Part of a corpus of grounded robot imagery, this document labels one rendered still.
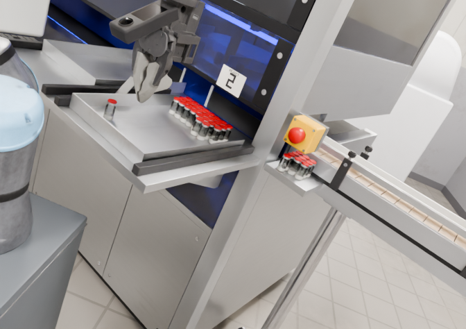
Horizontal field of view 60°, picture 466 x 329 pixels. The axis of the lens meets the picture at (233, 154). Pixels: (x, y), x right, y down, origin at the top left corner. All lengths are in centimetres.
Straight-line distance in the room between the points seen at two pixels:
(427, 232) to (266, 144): 44
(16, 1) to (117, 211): 79
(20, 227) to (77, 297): 106
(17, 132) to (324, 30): 68
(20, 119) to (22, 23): 108
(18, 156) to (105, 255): 106
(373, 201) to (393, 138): 283
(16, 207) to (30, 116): 15
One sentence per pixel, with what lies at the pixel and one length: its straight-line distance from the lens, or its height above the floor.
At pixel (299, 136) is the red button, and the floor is 100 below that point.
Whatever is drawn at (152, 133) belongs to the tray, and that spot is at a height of 88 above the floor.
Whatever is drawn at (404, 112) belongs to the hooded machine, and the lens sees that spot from 385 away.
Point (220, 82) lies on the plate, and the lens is 114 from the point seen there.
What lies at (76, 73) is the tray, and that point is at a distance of 117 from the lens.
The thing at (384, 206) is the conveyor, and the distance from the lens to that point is 108.
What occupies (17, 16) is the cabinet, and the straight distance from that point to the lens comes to 165.
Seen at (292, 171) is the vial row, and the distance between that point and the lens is 106.
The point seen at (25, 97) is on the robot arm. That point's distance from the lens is 65.
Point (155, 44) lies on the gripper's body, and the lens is 75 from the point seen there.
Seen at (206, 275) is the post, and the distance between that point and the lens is 129.
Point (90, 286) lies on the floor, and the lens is 179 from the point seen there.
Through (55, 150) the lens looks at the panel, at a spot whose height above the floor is 38.
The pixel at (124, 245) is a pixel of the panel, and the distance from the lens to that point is 154.
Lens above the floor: 128
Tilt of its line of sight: 23 degrees down
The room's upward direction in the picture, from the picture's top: 23 degrees clockwise
